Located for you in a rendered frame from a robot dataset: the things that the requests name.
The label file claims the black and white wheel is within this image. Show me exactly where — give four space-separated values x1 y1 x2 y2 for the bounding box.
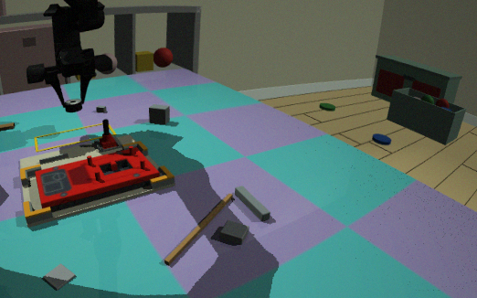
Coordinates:
65 99 82 112

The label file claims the tan rectangular block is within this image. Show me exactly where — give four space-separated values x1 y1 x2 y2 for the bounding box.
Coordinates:
0 122 15 131

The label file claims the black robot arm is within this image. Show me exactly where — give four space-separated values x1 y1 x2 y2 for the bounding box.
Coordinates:
43 0 105 78

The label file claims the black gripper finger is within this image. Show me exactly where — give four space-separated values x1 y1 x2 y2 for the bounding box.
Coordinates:
80 71 97 104
45 76 66 108

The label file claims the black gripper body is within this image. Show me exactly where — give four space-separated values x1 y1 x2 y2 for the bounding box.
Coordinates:
26 35 112 84

